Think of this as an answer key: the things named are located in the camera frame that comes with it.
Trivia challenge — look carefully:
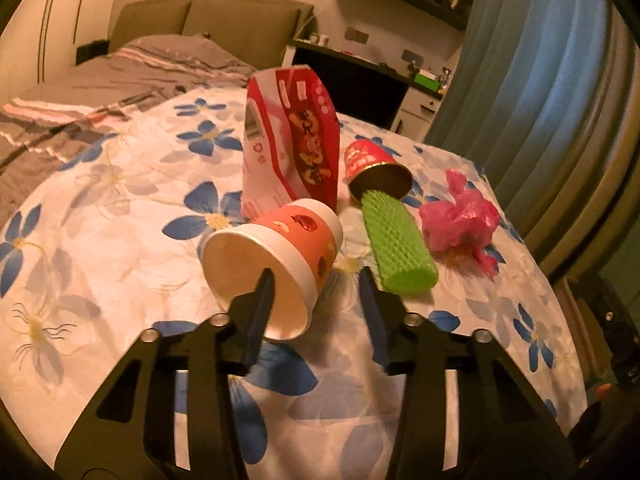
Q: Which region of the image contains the white drawer cabinet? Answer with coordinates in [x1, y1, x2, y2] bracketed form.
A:
[392, 87, 443, 136]

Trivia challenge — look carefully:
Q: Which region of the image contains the black nightstand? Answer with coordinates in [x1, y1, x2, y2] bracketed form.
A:
[76, 40, 109, 66]

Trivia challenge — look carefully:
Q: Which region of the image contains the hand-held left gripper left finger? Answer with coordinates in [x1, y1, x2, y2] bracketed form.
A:
[54, 267, 277, 480]

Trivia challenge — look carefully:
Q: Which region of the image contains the green foam net sleeve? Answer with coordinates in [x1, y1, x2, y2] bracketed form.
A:
[361, 190, 438, 295]

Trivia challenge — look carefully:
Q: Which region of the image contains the red paper cup gold interior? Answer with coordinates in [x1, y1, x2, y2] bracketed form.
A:
[344, 140, 414, 202]

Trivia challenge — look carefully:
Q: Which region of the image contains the white wardrobe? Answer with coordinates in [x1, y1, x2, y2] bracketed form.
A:
[0, 0, 126, 96]

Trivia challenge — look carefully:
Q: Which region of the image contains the blue grey curtain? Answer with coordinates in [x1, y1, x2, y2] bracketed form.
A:
[425, 0, 640, 281]

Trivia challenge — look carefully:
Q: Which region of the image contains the blue floral bed sheet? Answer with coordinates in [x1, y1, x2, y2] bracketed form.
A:
[0, 85, 588, 480]

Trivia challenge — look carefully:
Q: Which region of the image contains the orange paper cup white interior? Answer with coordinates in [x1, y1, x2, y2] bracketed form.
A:
[201, 199, 344, 343]

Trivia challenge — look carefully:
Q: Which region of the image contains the brown upholstered headboard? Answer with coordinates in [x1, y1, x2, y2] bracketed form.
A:
[109, 0, 315, 53]

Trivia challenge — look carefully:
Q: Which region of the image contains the dark top desk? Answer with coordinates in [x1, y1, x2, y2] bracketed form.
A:
[287, 40, 446, 136]

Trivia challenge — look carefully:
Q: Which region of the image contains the pink plastic bag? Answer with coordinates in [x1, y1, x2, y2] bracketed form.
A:
[419, 169, 501, 278]

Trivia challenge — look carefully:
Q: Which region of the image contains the bed with grey bedding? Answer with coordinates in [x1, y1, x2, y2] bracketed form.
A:
[0, 35, 256, 221]

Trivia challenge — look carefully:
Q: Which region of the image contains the red white snack bag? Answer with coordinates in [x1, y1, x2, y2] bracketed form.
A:
[241, 65, 341, 218]

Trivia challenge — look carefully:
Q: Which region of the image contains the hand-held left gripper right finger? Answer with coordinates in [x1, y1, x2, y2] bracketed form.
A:
[357, 266, 576, 480]

